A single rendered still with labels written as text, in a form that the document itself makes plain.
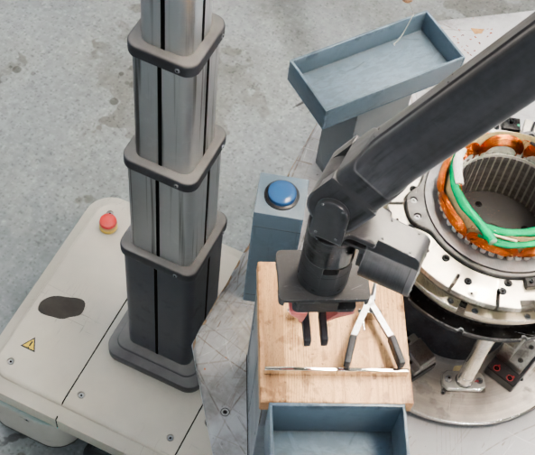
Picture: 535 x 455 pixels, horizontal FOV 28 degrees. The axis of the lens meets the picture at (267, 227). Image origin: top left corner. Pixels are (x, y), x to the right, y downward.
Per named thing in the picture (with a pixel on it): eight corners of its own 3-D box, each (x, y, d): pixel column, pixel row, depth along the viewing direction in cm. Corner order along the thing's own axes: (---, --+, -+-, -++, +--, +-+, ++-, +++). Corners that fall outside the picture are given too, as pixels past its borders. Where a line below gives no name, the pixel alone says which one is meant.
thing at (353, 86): (394, 122, 194) (427, 9, 170) (428, 166, 189) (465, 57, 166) (273, 171, 186) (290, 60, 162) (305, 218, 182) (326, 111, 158)
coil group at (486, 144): (521, 159, 151) (529, 141, 147) (478, 162, 150) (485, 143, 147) (518, 149, 152) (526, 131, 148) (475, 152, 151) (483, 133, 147)
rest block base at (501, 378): (483, 372, 166) (486, 366, 165) (511, 338, 170) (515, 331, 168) (510, 393, 165) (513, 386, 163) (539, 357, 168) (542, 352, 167)
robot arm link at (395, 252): (349, 141, 111) (317, 197, 106) (454, 184, 109) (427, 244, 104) (328, 216, 120) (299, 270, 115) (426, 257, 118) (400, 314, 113)
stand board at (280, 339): (410, 412, 136) (414, 403, 134) (258, 410, 134) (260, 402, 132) (396, 273, 147) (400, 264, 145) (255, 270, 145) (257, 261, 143)
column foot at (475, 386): (440, 372, 166) (441, 369, 165) (483, 374, 166) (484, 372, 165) (441, 390, 164) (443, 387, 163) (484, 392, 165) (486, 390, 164)
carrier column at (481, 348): (472, 389, 165) (508, 325, 147) (456, 390, 164) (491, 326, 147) (468, 374, 166) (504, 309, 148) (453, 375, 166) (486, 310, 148)
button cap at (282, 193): (297, 185, 154) (298, 181, 153) (294, 208, 152) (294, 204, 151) (270, 181, 154) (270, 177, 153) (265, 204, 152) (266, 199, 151)
